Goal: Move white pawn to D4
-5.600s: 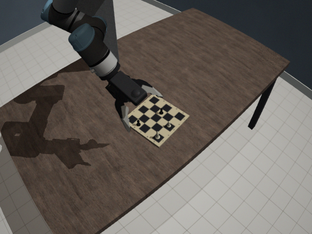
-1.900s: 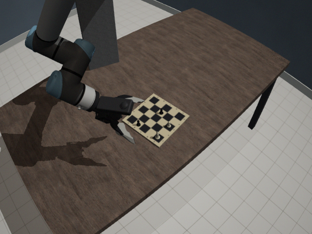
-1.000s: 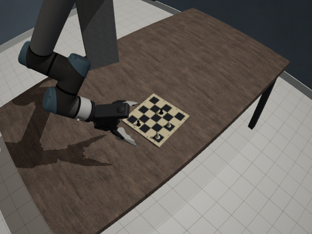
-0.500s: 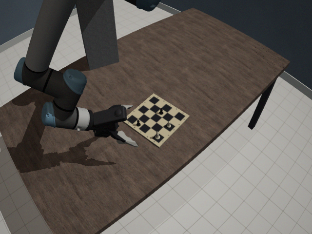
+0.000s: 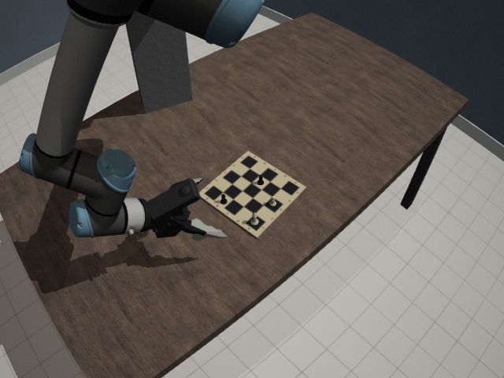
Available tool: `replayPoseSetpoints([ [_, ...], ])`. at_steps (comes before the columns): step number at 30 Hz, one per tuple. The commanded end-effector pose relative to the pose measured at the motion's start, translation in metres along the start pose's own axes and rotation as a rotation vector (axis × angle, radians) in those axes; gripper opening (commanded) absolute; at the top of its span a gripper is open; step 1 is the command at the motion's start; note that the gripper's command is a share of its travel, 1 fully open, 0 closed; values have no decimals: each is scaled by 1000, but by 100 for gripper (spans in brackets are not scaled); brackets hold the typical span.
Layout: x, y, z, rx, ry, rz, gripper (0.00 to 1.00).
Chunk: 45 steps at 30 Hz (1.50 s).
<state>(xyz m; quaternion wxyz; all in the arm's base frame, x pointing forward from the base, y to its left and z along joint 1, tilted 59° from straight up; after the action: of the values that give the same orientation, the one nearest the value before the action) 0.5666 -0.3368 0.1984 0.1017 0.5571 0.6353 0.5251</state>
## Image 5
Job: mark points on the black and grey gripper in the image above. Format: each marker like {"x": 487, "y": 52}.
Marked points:
{"x": 180, "y": 222}

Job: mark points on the black and beige chessboard with pieces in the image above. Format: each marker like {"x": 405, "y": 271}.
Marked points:
{"x": 239, "y": 183}

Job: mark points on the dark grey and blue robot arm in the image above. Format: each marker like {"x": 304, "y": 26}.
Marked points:
{"x": 105, "y": 180}

